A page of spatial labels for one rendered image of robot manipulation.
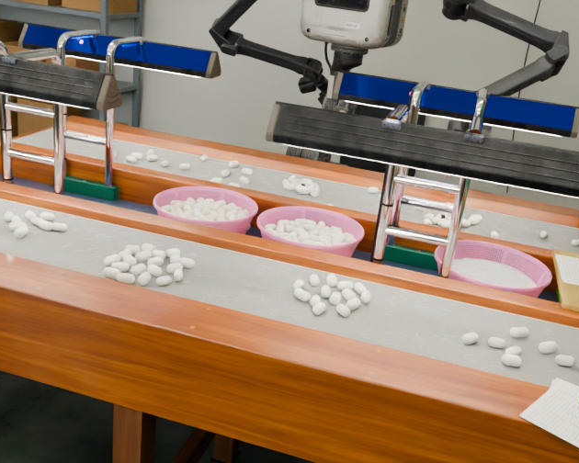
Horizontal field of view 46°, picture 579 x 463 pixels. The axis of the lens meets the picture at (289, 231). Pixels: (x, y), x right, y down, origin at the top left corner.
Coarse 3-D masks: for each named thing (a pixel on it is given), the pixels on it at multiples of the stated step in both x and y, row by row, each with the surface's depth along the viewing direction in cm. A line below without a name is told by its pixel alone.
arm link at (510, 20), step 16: (464, 0) 224; (480, 0) 225; (448, 16) 231; (464, 16) 230; (480, 16) 225; (496, 16) 223; (512, 16) 223; (512, 32) 223; (528, 32) 221; (544, 32) 220; (560, 32) 220; (544, 48) 222; (560, 64) 216
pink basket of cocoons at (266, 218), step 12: (264, 216) 172; (288, 216) 179; (300, 216) 180; (336, 216) 178; (264, 228) 172; (348, 228) 175; (360, 228) 170; (276, 240) 159; (288, 240) 157; (360, 240) 163; (336, 252) 159; (348, 252) 163
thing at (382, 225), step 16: (400, 112) 130; (480, 128) 125; (384, 176) 146; (400, 176) 145; (384, 192) 147; (448, 192) 143; (464, 192) 142; (384, 208) 148; (464, 208) 143; (384, 224) 149; (384, 240) 150; (416, 240) 148; (432, 240) 147; (448, 240) 146; (448, 256) 147; (448, 272) 148
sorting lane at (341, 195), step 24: (48, 144) 218; (72, 144) 221; (96, 144) 224; (120, 144) 228; (168, 168) 209; (192, 168) 211; (216, 168) 214; (240, 168) 217; (264, 168) 220; (288, 192) 200; (336, 192) 205; (360, 192) 207; (408, 216) 192; (504, 216) 201; (504, 240) 182; (528, 240) 184; (552, 240) 186
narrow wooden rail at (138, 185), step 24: (0, 144) 204; (24, 144) 207; (0, 168) 206; (24, 168) 204; (48, 168) 201; (72, 168) 199; (96, 168) 197; (120, 168) 195; (144, 168) 198; (120, 192) 197; (144, 192) 195; (192, 192) 190; (216, 192) 188; (240, 192) 187; (264, 192) 189; (312, 216) 182; (360, 216) 180; (408, 240) 176; (480, 240) 173; (552, 264) 168; (552, 288) 170
